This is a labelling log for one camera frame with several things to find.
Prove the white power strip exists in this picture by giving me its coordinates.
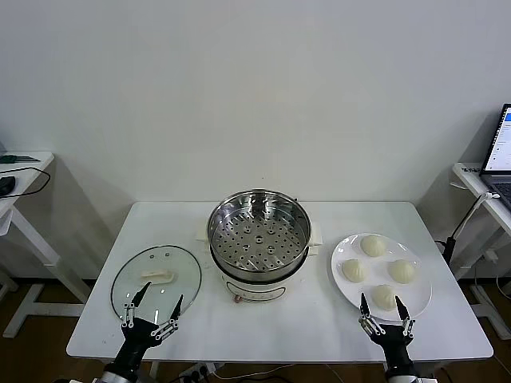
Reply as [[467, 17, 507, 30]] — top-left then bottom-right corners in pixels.
[[178, 361, 219, 383]]

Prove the white round plate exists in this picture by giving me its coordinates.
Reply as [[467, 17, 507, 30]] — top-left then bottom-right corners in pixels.
[[330, 232, 434, 322]]

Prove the glass lid with white handle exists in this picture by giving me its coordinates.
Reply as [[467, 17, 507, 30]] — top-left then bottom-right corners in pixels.
[[110, 244, 203, 326]]

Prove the white steamed baozi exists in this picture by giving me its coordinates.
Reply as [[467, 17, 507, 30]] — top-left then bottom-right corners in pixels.
[[371, 283, 402, 311], [360, 234, 387, 257], [341, 259, 369, 282], [387, 259, 416, 285]]

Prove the white side table with laptop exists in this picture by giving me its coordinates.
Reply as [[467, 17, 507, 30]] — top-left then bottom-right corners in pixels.
[[450, 161, 511, 340]]

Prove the white side desk with mouse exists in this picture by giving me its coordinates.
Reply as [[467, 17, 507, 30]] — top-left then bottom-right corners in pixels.
[[0, 150, 99, 339]]

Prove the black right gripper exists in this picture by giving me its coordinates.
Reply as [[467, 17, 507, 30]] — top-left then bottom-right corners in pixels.
[[358, 292, 414, 373]]

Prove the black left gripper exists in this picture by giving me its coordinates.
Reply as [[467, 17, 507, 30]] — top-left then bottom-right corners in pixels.
[[115, 281, 185, 372]]

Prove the perforated steel steamer basket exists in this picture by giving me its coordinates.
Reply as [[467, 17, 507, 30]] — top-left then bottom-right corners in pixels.
[[207, 189, 313, 277]]

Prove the black stand pole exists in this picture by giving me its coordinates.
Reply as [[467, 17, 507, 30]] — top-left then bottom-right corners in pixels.
[[434, 191, 500, 276]]

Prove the black cable loop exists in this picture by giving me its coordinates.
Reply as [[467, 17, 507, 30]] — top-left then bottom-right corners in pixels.
[[0, 165, 52, 199]]

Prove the white work table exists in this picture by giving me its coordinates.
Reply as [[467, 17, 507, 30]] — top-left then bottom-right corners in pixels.
[[66, 200, 495, 383]]

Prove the flat green tool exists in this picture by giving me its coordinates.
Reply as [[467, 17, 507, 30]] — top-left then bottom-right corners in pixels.
[[0, 153, 42, 164]]

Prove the white electric cooker base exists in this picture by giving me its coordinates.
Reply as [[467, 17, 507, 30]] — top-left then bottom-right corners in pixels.
[[194, 220, 324, 305]]

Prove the open grey laptop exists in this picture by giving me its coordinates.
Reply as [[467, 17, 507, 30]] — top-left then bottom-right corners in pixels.
[[478, 102, 511, 212]]

